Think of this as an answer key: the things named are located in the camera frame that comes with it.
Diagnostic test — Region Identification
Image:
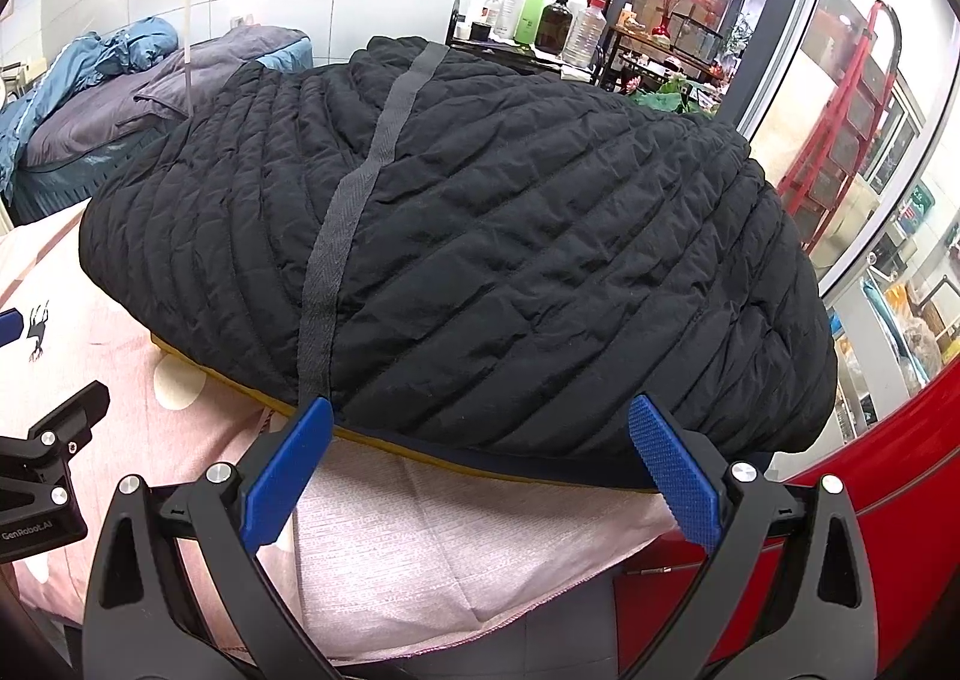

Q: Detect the black side table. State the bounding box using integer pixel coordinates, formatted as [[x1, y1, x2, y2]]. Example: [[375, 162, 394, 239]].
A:
[[446, 35, 601, 83]]

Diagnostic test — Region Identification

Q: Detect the black round container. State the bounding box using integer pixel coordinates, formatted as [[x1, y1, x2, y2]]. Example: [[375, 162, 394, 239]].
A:
[[448, 0, 497, 46]]

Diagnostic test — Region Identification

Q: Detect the pink bedsheet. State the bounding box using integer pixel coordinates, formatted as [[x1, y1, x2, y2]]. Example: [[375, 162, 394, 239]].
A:
[[0, 204, 680, 660]]

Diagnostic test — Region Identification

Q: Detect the green plant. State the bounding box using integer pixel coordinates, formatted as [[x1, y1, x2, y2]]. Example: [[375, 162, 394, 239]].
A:
[[625, 68, 725, 121]]

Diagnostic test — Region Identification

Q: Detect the red stepladder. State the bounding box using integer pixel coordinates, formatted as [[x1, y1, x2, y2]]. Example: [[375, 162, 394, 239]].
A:
[[776, 0, 905, 255]]

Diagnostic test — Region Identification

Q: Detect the white pump bottle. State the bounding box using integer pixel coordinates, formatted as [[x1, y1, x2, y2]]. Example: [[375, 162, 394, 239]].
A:
[[498, 0, 530, 41]]

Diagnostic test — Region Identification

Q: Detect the black quilted jacket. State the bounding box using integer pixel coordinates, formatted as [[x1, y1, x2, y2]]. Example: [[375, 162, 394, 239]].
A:
[[79, 35, 839, 494]]

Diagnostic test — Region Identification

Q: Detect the grey blanket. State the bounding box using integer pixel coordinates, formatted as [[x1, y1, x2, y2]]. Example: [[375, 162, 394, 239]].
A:
[[22, 25, 310, 170]]

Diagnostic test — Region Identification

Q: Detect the dark brown bottle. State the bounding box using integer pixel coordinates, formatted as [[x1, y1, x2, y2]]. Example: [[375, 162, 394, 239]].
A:
[[535, 0, 575, 56]]

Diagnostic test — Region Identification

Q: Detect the green bottle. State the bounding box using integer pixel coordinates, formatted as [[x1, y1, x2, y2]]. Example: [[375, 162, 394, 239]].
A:
[[514, 0, 557, 49]]

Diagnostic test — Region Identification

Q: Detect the glass door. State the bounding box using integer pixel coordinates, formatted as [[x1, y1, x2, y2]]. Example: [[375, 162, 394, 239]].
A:
[[737, 0, 960, 306]]

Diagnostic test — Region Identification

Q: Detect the shelf of packaged goods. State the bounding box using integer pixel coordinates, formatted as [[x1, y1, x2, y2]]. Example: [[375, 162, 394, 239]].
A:
[[825, 266, 960, 443]]

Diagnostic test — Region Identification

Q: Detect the clear bottle with red cap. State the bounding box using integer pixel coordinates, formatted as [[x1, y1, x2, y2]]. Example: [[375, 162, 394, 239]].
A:
[[562, 0, 605, 70]]

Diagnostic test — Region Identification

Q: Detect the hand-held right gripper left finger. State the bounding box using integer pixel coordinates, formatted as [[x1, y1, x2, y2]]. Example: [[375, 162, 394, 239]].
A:
[[82, 395, 336, 680]]

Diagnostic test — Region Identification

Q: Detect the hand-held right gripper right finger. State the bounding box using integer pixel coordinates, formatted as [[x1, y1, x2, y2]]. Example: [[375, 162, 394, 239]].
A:
[[622, 392, 880, 680]]

